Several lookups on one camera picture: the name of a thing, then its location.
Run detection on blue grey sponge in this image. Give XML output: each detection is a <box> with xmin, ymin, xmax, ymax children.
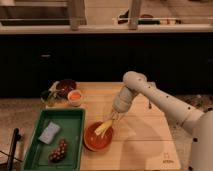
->
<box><xmin>39</xmin><ymin>122</ymin><xmax>60</xmax><ymax>144</ymax></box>

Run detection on wooden cutting board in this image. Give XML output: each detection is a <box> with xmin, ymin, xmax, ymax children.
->
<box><xmin>48</xmin><ymin>81</ymin><xmax>182</xmax><ymax>171</ymax></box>

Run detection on white cup with orange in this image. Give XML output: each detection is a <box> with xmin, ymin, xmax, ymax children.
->
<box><xmin>67</xmin><ymin>90</ymin><xmax>83</xmax><ymax>107</ymax></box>

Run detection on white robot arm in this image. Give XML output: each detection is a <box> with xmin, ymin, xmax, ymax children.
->
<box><xmin>113</xmin><ymin>71</ymin><xmax>213</xmax><ymax>171</ymax></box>

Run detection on black handle tool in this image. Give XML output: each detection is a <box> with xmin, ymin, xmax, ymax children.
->
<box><xmin>6</xmin><ymin>128</ymin><xmax>21</xmax><ymax>171</ymax></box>

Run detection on dark red grape bunch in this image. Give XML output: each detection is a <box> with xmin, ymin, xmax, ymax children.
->
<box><xmin>48</xmin><ymin>139</ymin><xmax>68</xmax><ymax>163</ymax></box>

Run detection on wooden post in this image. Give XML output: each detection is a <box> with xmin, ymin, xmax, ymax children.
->
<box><xmin>128</xmin><ymin>0</ymin><xmax>142</xmax><ymax>30</ymax></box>
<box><xmin>67</xmin><ymin>0</ymin><xmax>87</xmax><ymax>31</ymax></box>

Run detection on plate with green vegetables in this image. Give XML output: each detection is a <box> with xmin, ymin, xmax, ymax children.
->
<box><xmin>40</xmin><ymin>90</ymin><xmax>65</xmax><ymax>107</ymax></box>

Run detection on white tray with items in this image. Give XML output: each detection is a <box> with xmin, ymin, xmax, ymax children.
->
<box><xmin>112</xmin><ymin>10</ymin><xmax>213</xmax><ymax>25</ymax></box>

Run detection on red bowl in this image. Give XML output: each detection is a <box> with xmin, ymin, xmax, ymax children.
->
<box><xmin>83</xmin><ymin>122</ymin><xmax>114</xmax><ymax>152</ymax></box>

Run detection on left wooden post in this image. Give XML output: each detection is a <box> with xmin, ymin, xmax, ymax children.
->
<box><xmin>67</xmin><ymin>0</ymin><xmax>87</xmax><ymax>31</ymax></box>

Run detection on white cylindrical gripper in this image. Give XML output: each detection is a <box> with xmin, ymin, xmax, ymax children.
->
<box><xmin>109</xmin><ymin>86</ymin><xmax>138</xmax><ymax>123</ymax></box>

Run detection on green plastic tray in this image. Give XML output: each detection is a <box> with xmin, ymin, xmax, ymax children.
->
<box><xmin>21</xmin><ymin>108</ymin><xmax>85</xmax><ymax>171</ymax></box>

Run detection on dark brown bowl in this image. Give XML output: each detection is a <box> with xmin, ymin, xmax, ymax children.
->
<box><xmin>56</xmin><ymin>79</ymin><xmax>77</xmax><ymax>98</ymax></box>

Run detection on right wooden post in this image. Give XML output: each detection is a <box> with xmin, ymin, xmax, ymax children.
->
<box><xmin>128</xmin><ymin>0</ymin><xmax>142</xmax><ymax>30</ymax></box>

